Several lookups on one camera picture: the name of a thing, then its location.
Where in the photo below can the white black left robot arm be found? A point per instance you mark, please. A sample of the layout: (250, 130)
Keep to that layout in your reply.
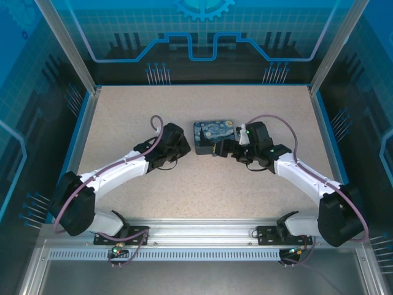
(116, 170)

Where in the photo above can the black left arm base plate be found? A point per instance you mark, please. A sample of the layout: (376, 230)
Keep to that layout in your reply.
(136, 235)

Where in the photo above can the starry night painted tin box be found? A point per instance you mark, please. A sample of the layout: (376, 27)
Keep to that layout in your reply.
(212, 133)

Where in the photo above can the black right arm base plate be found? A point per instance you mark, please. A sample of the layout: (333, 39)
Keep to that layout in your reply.
(267, 235)

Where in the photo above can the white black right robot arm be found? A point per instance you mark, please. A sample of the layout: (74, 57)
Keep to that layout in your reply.
(301, 172)

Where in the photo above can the aluminium mounting rail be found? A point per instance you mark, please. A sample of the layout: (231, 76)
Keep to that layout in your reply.
(202, 230)

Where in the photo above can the aluminium frame post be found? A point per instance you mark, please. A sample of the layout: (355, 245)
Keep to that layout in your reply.
(334, 46)
(70, 46)

